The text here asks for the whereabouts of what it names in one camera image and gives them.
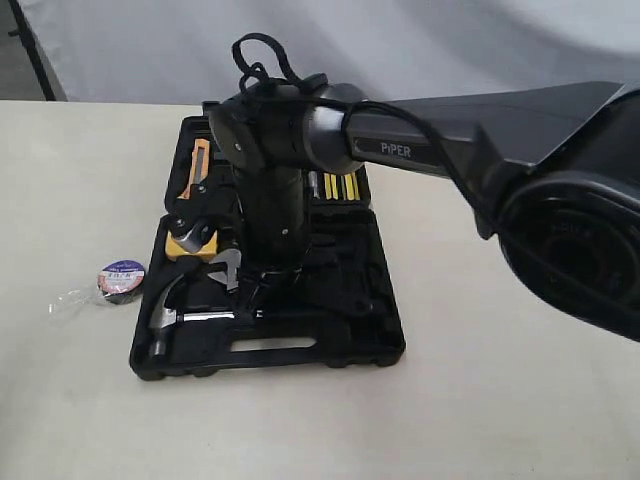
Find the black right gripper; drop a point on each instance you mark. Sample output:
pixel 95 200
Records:
pixel 276 236

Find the adjustable wrench black handle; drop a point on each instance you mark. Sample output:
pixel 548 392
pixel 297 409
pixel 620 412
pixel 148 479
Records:
pixel 224 268

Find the claw hammer black grip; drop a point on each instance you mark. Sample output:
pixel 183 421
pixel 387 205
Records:
pixel 216 340

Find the black electrical tape roll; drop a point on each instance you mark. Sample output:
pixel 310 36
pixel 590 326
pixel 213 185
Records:
pixel 118 283

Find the black plastic tool case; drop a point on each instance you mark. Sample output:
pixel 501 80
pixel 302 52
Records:
pixel 340 232

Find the yellow black screwdriver left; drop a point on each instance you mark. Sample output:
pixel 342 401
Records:
pixel 331 186

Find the yellow black screwdriver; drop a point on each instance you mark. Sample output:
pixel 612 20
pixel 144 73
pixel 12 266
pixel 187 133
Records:
pixel 350 187
pixel 331 186

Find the clear voltage tester screwdriver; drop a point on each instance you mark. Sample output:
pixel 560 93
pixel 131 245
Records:
pixel 313 183

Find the yellow black screwdriver right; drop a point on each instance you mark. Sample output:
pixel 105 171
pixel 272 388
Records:
pixel 350 187

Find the yellow measuring tape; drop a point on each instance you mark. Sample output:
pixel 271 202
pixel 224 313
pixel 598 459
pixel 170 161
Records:
pixel 198 243

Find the orange utility knife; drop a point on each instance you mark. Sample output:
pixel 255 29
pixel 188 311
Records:
pixel 199 169

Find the black metal frame post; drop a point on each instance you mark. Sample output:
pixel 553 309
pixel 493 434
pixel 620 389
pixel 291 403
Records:
pixel 27 39

